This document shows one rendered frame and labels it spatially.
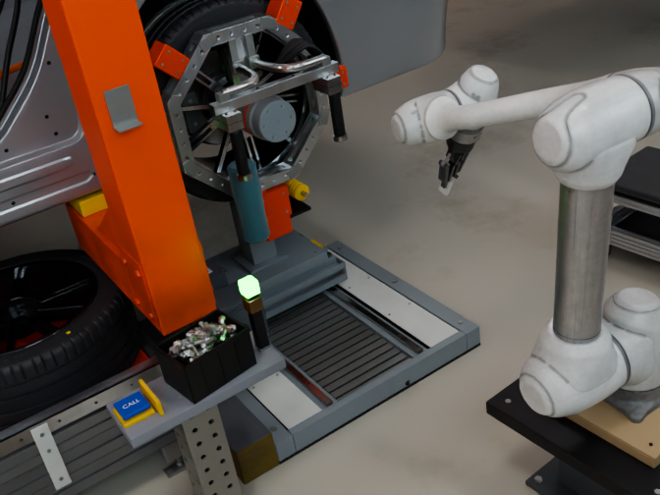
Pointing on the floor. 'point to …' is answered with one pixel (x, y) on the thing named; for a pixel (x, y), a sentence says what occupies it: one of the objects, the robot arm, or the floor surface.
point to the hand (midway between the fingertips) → (446, 185)
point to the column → (207, 455)
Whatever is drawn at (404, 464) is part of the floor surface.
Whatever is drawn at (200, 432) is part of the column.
